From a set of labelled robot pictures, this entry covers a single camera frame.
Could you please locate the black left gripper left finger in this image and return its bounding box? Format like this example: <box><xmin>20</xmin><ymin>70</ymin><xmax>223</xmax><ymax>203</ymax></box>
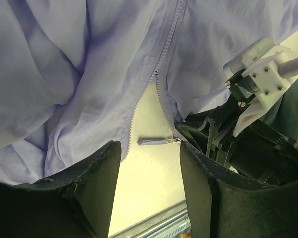
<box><xmin>0</xmin><ymin>141</ymin><xmax>121</xmax><ymax>238</ymax></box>

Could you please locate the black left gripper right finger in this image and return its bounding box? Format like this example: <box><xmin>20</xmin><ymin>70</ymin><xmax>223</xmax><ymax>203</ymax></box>
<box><xmin>180</xmin><ymin>141</ymin><xmax>298</xmax><ymax>238</ymax></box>

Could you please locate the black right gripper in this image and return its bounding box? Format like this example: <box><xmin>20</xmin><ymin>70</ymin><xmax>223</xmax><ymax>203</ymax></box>
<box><xmin>176</xmin><ymin>74</ymin><xmax>298</xmax><ymax>185</ymax></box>

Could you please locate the lilac purple jacket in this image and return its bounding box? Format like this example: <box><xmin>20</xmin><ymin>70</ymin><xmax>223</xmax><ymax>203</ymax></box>
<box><xmin>0</xmin><ymin>0</ymin><xmax>298</xmax><ymax>185</ymax></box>

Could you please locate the white slotted cable duct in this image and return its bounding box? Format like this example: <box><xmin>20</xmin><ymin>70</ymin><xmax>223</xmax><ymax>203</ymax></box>
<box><xmin>111</xmin><ymin>200</ymin><xmax>191</xmax><ymax>238</ymax></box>

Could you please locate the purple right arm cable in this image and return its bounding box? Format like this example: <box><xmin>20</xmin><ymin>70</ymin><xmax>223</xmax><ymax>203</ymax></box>
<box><xmin>275</xmin><ymin>52</ymin><xmax>298</xmax><ymax>77</ymax></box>

